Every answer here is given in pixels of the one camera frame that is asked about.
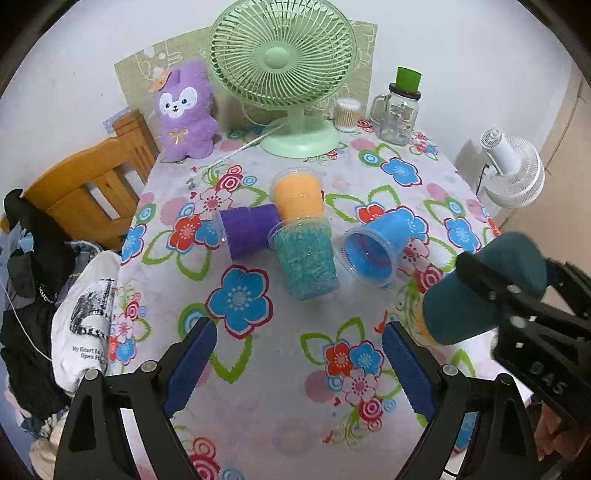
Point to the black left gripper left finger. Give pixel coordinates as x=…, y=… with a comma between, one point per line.
x=94, y=444

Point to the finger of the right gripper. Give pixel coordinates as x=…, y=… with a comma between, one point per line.
x=484, y=284
x=569, y=284

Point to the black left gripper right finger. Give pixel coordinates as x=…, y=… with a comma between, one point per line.
x=501, y=445

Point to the dark teal cup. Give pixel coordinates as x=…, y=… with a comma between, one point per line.
x=456, y=308

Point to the blue plastic cup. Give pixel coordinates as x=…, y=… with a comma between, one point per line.
x=373, y=251

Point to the turquoise speckled plastic cup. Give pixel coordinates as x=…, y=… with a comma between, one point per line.
x=304, y=250

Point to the orange plastic cup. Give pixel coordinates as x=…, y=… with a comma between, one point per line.
x=297, y=194

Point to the purple plastic cup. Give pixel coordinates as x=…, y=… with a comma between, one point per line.
x=243, y=231

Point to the person's hand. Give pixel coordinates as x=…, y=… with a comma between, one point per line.
x=553, y=436

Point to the dark clothes pile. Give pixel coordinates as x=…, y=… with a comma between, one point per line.
x=39, y=265

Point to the white floor fan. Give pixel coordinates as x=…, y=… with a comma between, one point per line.
x=514, y=175

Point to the white printed t-shirt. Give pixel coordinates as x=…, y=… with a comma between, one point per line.
x=81, y=325

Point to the floral tablecloth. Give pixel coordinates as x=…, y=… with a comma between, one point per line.
x=295, y=389

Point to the glass mason jar mug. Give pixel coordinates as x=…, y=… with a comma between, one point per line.
x=394, y=114

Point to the cotton swab container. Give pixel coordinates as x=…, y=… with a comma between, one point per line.
x=347, y=113

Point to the wooden chair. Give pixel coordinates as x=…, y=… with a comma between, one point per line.
x=88, y=195

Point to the green desk fan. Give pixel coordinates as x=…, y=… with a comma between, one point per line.
x=284, y=56

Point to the purple plush bunny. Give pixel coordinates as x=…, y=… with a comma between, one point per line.
x=184, y=101

